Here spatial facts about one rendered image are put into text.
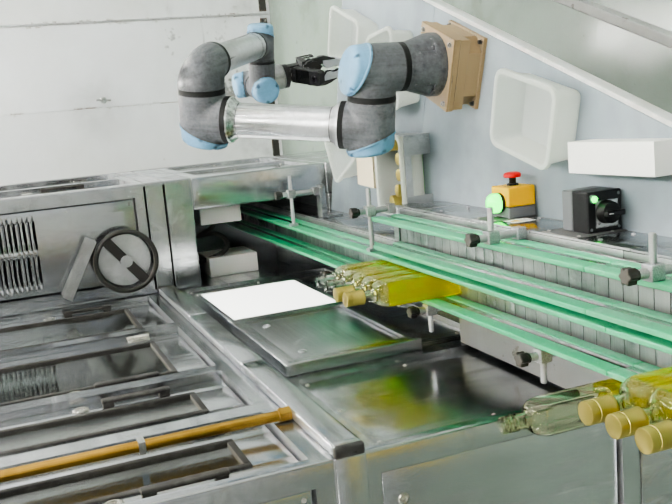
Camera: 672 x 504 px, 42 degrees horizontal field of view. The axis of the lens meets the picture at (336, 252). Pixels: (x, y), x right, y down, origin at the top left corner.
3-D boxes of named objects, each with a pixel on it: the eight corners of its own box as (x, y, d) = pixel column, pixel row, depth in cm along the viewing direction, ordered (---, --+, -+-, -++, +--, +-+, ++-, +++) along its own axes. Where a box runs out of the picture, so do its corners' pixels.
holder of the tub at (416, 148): (407, 226, 257) (383, 230, 255) (401, 132, 253) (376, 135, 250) (435, 232, 242) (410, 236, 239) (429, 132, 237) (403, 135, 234)
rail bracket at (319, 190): (338, 219, 299) (275, 227, 291) (334, 170, 296) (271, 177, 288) (343, 220, 295) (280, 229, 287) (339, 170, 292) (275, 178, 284)
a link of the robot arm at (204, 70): (165, 44, 209) (246, 21, 252) (169, 90, 213) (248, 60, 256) (210, 46, 205) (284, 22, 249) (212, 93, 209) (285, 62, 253)
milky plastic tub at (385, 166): (405, 208, 256) (377, 212, 253) (399, 131, 253) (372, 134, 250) (433, 214, 240) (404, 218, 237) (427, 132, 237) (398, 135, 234)
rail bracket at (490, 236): (519, 237, 180) (462, 246, 175) (517, 201, 179) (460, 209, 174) (530, 239, 176) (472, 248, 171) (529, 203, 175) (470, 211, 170)
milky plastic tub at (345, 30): (355, 2, 273) (329, 3, 270) (385, 20, 255) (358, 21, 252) (352, 57, 281) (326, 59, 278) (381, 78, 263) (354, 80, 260)
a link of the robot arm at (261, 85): (253, 66, 245) (243, 60, 254) (255, 106, 249) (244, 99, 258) (280, 65, 247) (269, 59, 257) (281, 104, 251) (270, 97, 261)
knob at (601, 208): (615, 221, 167) (627, 223, 164) (595, 224, 166) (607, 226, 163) (614, 198, 166) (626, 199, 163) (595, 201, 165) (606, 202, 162)
